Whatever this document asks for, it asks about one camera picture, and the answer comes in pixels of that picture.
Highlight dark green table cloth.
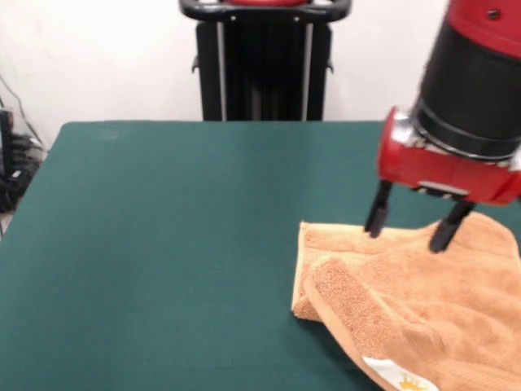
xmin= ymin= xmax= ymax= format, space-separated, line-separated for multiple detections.
xmin=0 ymin=119 xmax=521 ymax=391

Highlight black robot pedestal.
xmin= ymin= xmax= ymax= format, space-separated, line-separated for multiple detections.
xmin=177 ymin=0 xmax=359 ymax=122

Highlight black cable bundle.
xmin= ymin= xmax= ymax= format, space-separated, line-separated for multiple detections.
xmin=0 ymin=134 xmax=46 ymax=213

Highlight black electronics box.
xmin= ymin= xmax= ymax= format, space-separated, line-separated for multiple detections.
xmin=0 ymin=108 xmax=16 ymax=164

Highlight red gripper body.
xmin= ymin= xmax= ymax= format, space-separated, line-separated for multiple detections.
xmin=376 ymin=106 xmax=521 ymax=207

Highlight orange terry towel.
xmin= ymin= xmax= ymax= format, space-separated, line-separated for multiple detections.
xmin=291 ymin=211 xmax=521 ymax=391

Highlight grey cable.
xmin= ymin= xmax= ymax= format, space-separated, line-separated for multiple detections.
xmin=0 ymin=75 xmax=42 ymax=143

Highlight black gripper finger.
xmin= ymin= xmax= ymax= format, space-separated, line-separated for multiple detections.
xmin=428 ymin=199 xmax=475 ymax=254
xmin=364 ymin=178 xmax=394 ymax=239

